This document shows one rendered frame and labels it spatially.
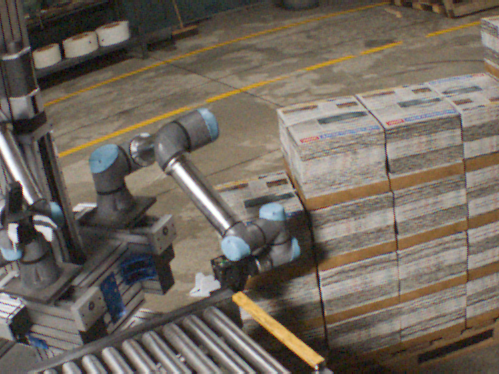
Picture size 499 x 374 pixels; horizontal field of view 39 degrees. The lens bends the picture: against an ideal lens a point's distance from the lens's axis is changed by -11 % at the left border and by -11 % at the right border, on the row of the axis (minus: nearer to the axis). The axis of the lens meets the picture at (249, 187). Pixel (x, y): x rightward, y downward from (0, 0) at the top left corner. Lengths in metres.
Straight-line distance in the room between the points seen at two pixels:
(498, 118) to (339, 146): 0.61
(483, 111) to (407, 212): 0.45
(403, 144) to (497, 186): 0.45
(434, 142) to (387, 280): 0.52
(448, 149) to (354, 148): 0.35
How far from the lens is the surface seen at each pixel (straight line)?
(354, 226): 2.52
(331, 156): 2.39
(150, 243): 2.68
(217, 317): 2.07
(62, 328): 2.44
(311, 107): 2.65
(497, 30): 2.75
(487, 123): 2.57
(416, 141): 2.47
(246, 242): 2.18
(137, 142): 2.69
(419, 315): 2.80
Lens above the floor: 1.94
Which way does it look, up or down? 25 degrees down
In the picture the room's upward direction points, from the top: 11 degrees counter-clockwise
